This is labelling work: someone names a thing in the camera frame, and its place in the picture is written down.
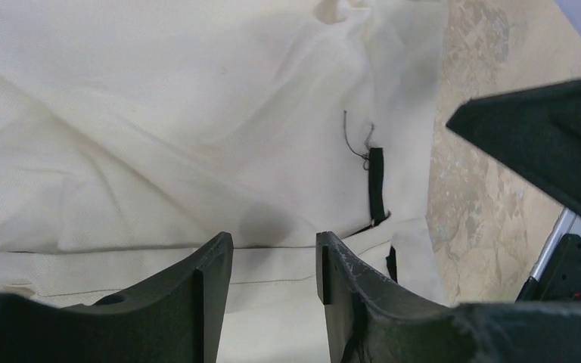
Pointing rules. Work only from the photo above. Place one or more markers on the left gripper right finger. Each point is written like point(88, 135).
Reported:
point(371, 318)

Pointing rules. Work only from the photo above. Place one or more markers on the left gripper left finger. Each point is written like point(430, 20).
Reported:
point(175, 315)

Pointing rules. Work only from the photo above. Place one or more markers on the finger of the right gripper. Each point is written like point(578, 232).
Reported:
point(535, 132)

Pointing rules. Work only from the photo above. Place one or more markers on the beige canvas backpack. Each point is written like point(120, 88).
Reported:
point(131, 132)

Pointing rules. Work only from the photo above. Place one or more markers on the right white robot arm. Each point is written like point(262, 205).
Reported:
point(536, 133)

